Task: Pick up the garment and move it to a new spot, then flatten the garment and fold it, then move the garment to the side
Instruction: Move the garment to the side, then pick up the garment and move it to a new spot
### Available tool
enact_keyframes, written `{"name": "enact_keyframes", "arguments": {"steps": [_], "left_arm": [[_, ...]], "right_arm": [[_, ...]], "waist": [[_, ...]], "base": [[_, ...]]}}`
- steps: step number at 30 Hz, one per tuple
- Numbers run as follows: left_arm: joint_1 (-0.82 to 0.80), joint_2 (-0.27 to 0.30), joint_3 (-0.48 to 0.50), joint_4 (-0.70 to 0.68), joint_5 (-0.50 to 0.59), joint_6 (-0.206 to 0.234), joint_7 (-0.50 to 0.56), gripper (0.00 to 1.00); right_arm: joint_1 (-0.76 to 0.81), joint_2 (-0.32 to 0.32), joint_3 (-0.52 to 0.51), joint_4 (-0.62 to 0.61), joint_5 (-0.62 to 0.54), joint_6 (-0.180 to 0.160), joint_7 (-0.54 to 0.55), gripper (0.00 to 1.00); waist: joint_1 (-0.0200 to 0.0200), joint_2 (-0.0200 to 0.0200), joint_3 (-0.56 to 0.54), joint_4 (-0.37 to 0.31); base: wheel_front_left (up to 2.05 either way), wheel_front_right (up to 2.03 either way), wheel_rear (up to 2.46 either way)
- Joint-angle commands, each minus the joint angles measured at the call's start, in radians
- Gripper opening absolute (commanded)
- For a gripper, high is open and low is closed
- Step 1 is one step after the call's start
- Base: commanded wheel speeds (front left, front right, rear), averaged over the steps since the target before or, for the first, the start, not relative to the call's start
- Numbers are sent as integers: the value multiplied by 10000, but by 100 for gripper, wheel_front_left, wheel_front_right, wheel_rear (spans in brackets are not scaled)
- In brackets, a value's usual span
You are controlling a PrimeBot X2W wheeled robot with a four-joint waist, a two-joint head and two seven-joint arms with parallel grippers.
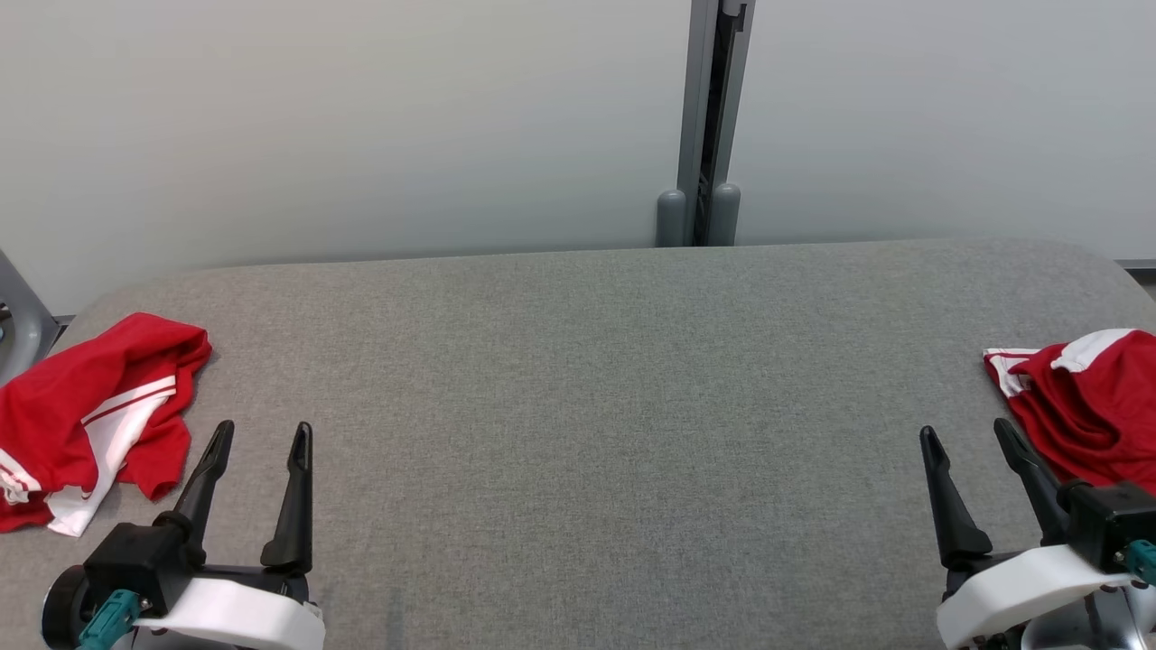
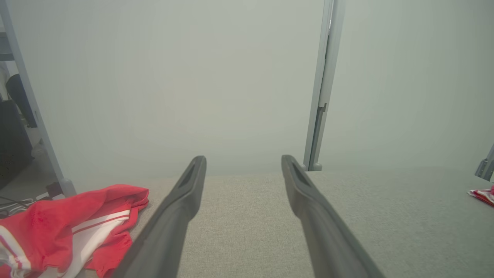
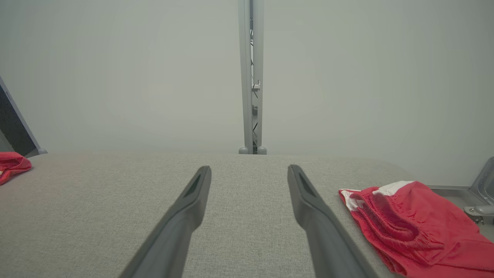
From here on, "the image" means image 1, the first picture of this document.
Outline teal left camera connector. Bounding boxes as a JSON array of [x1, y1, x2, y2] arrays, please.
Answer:
[[77, 590, 141, 650]]

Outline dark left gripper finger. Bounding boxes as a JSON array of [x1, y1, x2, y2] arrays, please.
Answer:
[[154, 421, 236, 568], [261, 422, 313, 575]]

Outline red shorts with white trim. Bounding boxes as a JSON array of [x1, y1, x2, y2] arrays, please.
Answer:
[[984, 329, 1156, 496]]

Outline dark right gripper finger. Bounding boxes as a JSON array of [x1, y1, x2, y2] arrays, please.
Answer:
[[993, 418, 1094, 546], [919, 426, 993, 571]]

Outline grey partition post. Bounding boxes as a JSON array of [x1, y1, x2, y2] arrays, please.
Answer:
[[677, 0, 756, 246]]

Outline grey metal frame piece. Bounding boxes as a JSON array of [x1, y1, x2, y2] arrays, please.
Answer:
[[0, 251, 60, 385]]

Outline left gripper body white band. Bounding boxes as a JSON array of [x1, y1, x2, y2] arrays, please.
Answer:
[[134, 564, 326, 650]]

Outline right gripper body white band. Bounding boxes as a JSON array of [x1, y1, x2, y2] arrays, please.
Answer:
[[937, 544, 1134, 649]]

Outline red and white jersey shirt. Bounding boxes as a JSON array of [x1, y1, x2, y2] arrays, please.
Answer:
[[0, 312, 213, 537]]

